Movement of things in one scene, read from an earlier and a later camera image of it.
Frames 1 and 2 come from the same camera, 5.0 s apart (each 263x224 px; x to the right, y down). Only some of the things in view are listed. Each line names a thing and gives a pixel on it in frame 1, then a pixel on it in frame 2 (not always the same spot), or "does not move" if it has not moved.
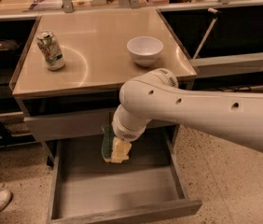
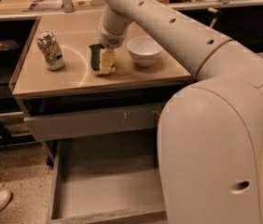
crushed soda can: (50, 50) does not move
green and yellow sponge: (107, 143) -> (102, 62)
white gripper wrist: (128, 132) -> (112, 39)
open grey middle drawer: (151, 184) does not move
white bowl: (145, 50) does not move
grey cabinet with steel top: (76, 62) does not move
